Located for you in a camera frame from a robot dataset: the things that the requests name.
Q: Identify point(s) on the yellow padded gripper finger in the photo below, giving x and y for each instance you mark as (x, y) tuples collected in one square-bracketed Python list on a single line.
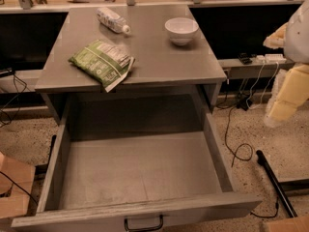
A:
[(290, 90), (277, 38)]

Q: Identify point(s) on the grey top drawer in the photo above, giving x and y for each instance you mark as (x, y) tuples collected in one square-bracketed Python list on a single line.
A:
[(136, 155)]

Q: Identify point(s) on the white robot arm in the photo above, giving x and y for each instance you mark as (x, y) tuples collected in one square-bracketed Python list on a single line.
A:
[(296, 46)]

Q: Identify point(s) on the grey drawer cabinet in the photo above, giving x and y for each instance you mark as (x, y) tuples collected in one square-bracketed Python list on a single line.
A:
[(158, 62)]

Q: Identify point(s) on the white power strip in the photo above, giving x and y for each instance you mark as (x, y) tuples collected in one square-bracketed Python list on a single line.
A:
[(271, 58)]

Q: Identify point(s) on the black remote on shelf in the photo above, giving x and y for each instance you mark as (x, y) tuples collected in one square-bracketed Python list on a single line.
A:
[(245, 59)]

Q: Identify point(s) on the black metal floor bar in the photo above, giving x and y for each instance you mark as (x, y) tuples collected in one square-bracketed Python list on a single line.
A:
[(262, 160)]

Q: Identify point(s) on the white ceramic bowl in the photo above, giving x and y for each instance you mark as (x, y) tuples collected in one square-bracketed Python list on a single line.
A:
[(181, 30)]

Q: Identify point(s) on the cardboard box bottom right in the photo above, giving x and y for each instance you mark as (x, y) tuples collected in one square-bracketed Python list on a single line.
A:
[(293, 224)]

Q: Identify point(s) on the cardboard box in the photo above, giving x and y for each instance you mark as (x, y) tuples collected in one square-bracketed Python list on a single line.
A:
[(293, 224), (16, 180)]

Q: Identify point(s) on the green snack bag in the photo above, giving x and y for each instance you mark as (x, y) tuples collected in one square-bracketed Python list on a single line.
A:
[(105, 62)]

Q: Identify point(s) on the clear plastic water bottle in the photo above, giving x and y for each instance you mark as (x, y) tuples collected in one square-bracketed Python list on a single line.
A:
[(112, 20)]

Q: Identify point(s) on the cardboard box left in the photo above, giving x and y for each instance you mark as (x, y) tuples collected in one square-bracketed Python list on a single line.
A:
[(16, 180)]

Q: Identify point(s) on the black top drawer handle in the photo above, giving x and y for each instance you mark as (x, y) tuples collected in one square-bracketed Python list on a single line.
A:
[(143, 224)]

